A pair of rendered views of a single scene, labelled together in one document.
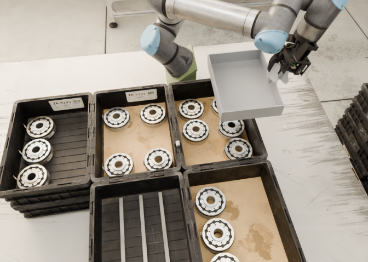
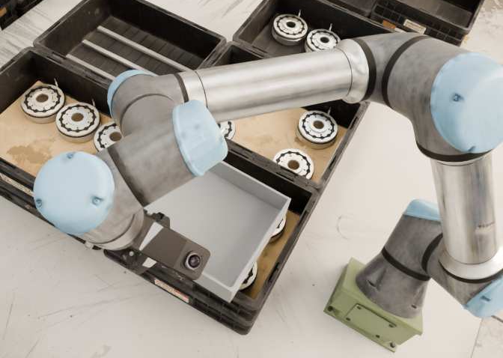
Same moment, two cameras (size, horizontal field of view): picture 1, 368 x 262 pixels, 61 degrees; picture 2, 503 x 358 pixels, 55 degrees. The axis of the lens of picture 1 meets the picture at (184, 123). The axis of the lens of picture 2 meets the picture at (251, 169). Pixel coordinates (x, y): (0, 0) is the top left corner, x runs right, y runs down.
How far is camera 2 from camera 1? 1.11 m
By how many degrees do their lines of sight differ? 58
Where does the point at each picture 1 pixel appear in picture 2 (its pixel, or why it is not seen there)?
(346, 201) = not seen: outside the picture
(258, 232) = (40, 163)
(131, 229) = (165, 70)
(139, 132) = (277, 143)
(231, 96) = (190, 188)
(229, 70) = (244, 228)
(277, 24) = (130, 82)
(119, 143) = (278, 115)
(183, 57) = (381, 277)
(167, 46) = (403, 236)
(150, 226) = not seen: hidden behind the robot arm
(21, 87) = not seen: hidden behind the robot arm
